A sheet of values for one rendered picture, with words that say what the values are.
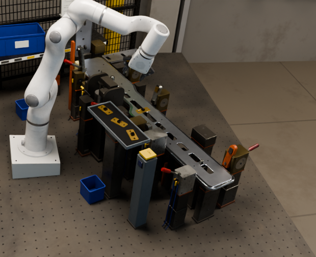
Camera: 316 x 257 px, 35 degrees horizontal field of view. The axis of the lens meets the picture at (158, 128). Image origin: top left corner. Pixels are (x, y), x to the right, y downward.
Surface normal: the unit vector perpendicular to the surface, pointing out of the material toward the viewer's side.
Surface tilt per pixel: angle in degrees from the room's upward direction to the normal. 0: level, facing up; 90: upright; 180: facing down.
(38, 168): 90
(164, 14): 90
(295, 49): 90
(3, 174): 0
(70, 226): 0
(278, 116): 0
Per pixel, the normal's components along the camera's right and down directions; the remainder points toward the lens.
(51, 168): 0.28, 0.59
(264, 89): 0.14, -0.80
